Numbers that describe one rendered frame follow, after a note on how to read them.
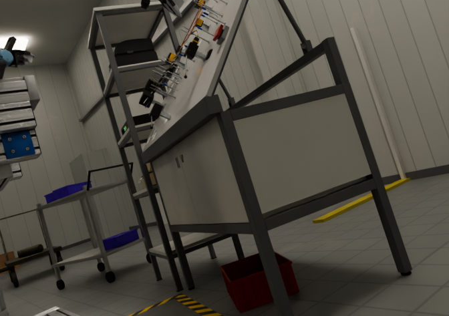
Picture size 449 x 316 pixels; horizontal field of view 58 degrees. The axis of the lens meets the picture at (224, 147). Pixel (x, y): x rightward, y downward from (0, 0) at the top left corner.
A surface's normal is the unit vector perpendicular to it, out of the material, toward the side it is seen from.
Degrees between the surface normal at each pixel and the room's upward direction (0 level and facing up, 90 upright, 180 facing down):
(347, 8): 90
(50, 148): 90
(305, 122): 90
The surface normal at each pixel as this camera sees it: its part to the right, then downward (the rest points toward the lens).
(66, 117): 0.55, -0.23
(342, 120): 0.37, -0.18
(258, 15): -0.78, 0.20
